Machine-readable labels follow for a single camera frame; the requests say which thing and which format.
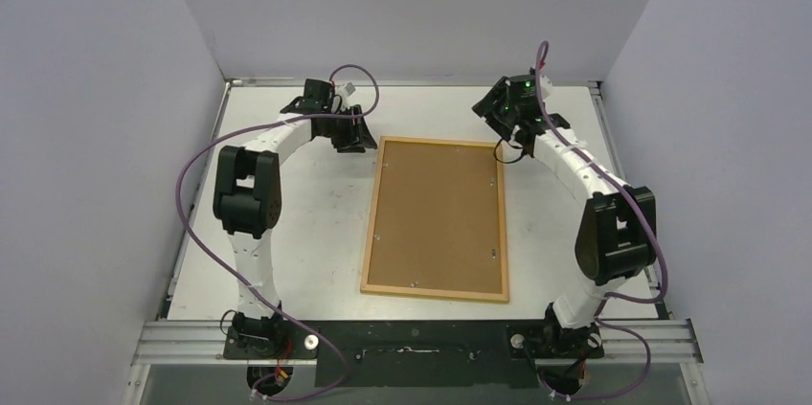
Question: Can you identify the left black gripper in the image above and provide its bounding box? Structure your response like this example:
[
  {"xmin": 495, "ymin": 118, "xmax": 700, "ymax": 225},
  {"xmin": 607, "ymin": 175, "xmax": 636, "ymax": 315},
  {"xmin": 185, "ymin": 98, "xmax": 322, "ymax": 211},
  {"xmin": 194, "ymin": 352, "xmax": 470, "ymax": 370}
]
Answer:
[{"xmin": 320, "ymin": 105, "xmax": 376, "ymax": 153}]

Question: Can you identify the brown frame backing board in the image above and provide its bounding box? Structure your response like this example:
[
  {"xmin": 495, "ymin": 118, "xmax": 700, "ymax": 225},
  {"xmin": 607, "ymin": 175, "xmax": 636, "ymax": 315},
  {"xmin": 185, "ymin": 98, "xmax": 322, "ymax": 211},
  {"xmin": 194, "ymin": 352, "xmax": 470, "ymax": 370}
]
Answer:
[{"xmin": 368, "ymin": 142, "xmax": 504, "ymax": 296}]

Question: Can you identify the yellow wooden picture frame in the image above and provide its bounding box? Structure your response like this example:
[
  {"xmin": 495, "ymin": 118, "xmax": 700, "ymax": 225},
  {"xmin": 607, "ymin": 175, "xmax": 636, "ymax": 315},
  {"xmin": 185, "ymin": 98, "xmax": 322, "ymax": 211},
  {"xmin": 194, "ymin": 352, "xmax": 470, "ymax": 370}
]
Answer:
[{"xmin": 358, "ymin": 135, "xmax": 511, "ymax": 304}]

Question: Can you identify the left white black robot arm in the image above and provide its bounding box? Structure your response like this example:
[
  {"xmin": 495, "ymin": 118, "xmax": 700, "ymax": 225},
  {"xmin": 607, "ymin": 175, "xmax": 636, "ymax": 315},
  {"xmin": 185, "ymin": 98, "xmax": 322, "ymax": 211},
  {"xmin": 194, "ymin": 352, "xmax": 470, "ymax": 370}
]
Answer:
[{"xmin": 213, "ymin": 79, "xmax": 377, "ymax": 358}]

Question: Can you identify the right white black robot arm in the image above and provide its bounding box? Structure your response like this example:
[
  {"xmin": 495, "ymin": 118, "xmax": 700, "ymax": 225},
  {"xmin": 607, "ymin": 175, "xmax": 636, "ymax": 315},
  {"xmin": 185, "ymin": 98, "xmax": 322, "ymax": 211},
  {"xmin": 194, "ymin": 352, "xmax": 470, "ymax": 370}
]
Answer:
[{"xmin": 472, "ymin": 75, "xmax": 657, "ymax": 358}]

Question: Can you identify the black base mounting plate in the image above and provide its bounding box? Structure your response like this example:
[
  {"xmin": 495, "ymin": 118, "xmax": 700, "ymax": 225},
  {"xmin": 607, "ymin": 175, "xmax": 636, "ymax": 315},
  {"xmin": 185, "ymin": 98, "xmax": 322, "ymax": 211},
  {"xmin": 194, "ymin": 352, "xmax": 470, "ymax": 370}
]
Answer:
[{"xmin": 222, "ymin": 319, "xmax": 604, "ymax": 389}]

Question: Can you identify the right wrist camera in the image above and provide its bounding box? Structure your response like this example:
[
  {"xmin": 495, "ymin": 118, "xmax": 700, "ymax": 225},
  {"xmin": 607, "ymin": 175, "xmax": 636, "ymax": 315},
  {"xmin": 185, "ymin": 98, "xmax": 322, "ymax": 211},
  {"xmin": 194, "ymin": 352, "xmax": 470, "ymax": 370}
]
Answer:
[{"xmin": 503, "ymin": 74, "xmax": 554, "ymax": 109}]

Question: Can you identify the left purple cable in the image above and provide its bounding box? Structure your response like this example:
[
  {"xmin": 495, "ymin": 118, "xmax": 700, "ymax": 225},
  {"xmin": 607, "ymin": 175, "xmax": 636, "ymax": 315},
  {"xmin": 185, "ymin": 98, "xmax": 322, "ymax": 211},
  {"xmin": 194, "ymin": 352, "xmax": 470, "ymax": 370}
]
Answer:
[{"xmin": 174, "ymin": 63, "xmax": 382, "ymax": 403}]

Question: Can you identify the aluminium front rail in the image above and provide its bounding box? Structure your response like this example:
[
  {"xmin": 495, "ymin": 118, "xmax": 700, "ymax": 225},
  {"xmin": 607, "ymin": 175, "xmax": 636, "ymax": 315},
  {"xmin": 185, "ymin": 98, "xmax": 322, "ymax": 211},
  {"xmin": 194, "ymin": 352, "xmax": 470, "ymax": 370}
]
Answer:
[{"xmin": 132, "ymin": 320, "xmax": 703, "ymax": 366}]

